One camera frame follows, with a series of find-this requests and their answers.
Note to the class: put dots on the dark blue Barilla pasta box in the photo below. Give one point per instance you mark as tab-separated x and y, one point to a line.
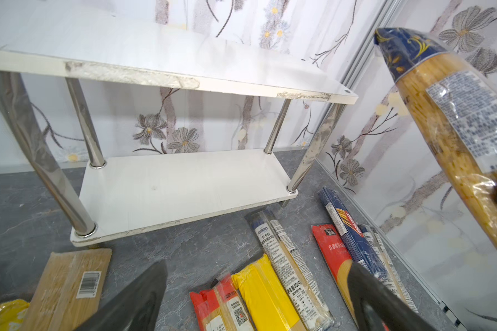
359	248

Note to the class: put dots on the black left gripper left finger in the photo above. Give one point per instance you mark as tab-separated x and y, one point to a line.
137	306

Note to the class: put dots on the red spaghetti bag with label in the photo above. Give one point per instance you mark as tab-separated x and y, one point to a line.
221	307

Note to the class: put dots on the yellow Pastatime spaghetti bag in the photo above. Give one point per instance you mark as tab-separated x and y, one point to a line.
12	314

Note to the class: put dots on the yellow-end spaghetti bag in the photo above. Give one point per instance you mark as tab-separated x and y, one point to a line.
267	301

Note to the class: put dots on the brown and yellow spaghetti pack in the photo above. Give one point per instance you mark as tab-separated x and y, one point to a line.
69	290

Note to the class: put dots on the clear spaghetti bag far right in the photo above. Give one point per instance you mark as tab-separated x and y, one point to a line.
392	280

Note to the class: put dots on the white two-tier shelf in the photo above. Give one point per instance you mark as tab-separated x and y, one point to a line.
142	115

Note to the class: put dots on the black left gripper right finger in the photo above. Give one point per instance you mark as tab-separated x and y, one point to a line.
375	307

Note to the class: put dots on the red spaghetti bag right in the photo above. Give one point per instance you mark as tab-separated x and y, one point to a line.
337	258

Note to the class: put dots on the clear spaghetti bag blue end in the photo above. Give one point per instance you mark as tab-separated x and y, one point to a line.
296	279

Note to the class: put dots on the dark blue clear spaghetti bag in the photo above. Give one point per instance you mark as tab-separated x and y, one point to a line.
455	110

